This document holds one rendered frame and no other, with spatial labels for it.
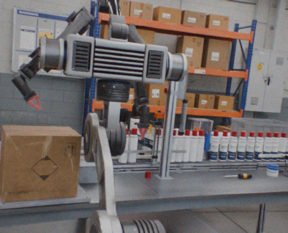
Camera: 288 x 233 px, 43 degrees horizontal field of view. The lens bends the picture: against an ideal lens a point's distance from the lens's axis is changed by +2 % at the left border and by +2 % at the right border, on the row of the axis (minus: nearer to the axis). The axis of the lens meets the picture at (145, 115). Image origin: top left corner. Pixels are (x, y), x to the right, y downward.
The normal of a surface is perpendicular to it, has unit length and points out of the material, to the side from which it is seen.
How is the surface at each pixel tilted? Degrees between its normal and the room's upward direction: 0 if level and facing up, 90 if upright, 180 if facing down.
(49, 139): 90
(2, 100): 90
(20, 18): 90
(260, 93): 90
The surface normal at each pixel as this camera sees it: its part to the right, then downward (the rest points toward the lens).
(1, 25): 0.31, 0.14
